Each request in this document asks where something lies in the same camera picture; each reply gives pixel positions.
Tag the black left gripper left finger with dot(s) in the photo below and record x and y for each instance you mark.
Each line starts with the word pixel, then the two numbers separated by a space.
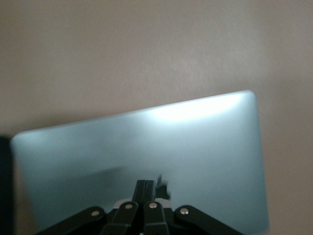
pixel 122 220

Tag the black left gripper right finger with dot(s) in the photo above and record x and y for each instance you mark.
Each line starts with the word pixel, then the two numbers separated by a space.
pixel 161 220

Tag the silver laptop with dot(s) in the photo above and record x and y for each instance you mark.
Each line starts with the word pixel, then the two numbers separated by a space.
pixel 171 147

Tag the black mouse pad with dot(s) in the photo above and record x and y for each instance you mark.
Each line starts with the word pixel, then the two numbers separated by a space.
pixel 5 183

